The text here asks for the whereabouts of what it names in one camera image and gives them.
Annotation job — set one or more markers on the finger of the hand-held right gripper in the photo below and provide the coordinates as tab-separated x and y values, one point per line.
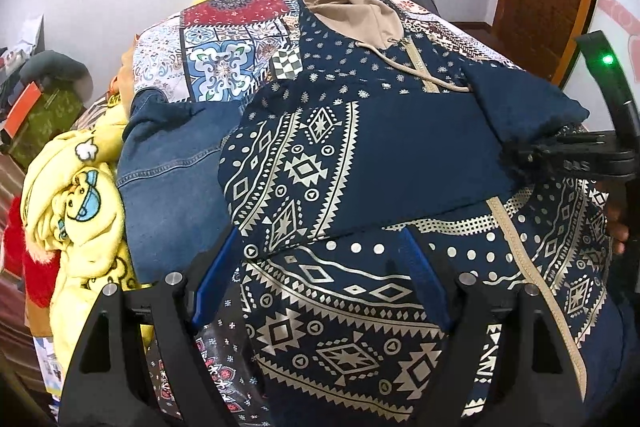
532	156

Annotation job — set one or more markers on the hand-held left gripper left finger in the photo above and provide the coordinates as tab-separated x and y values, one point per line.
220	257

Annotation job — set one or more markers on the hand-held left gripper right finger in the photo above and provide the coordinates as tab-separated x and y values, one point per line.
420	267

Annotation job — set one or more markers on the navy patterned hoodie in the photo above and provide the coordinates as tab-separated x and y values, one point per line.
400	157

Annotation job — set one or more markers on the person's right hand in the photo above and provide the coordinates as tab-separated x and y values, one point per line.
617	227

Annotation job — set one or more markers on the blue denim jacket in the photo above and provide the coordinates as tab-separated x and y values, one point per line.
170	167

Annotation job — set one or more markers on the yellow cartoon blanket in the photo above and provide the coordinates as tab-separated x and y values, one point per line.
90	232

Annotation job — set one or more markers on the red plush toy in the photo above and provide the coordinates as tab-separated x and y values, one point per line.
35	272

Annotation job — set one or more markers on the patchwork printed bedspread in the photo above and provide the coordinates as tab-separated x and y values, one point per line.
220	57

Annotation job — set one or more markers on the printed paper packets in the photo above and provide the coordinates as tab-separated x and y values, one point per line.
50	367

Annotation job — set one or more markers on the orange cloth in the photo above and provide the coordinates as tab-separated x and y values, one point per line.
125	67

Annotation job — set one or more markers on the orange box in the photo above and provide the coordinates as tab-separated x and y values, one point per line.
27	99

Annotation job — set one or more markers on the grey neck pillow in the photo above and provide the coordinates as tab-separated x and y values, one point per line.
55	64

